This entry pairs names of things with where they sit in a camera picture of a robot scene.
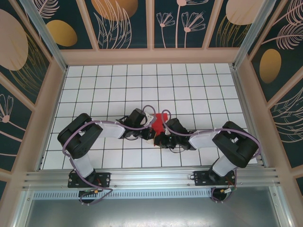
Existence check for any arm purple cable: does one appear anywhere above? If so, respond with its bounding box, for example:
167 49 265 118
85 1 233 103
62 105 157 206
161 109 261 204

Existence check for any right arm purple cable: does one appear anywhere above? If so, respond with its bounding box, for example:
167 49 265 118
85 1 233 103
161 109 261 204

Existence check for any grey metal sheet shelf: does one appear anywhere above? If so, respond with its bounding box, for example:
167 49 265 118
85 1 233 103
23 198 285 227

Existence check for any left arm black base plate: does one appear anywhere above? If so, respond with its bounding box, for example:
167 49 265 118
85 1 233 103
68 172 111 189

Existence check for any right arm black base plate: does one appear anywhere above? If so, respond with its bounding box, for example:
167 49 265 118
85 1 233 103
190 170 237 187

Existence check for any perforated metal cable tray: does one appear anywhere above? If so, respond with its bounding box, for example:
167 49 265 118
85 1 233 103
33 190 214 200

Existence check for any aluminium side rail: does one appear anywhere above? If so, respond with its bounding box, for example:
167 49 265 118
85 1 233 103
230 63 269 169

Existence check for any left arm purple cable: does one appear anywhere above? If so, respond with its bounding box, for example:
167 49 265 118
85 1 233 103
62 105 157 206

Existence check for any long aluminium mounting rail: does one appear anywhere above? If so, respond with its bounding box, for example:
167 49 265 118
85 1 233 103
22 166 284 190

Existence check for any aluminium corner post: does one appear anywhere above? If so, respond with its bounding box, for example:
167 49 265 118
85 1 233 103
18 0 69 73
232 0 277 70

